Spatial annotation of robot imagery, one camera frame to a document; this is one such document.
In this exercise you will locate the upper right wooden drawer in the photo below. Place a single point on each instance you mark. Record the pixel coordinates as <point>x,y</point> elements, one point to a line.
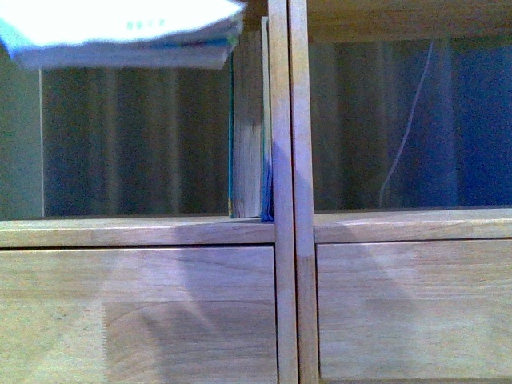
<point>415,310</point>

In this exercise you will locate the thick teal-covered upright book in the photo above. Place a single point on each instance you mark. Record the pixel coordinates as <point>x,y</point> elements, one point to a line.
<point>246,121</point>

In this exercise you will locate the dark curtain behind shelf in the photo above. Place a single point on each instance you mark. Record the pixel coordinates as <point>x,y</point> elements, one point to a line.
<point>395,125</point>

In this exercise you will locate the upper left wooden drawer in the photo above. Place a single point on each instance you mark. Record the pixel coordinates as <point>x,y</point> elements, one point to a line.
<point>161,315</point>

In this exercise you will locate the thin white upright book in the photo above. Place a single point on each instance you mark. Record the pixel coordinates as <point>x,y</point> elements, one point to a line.
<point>267,212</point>

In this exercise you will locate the left wooden shelf unit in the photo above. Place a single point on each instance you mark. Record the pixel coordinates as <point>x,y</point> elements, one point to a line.
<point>26,226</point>

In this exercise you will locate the right wooden shelf unit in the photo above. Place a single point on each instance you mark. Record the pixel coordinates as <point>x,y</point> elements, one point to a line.
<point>347,22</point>

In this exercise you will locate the white flat-lying book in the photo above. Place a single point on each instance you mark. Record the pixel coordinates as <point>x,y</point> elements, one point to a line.
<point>45,35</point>

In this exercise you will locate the wooden shelf unit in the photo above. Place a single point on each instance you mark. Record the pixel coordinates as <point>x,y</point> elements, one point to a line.
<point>347,22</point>
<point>26,226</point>

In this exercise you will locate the wooden drawer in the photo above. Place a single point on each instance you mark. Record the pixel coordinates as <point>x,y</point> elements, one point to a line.
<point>161,315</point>
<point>415,310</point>

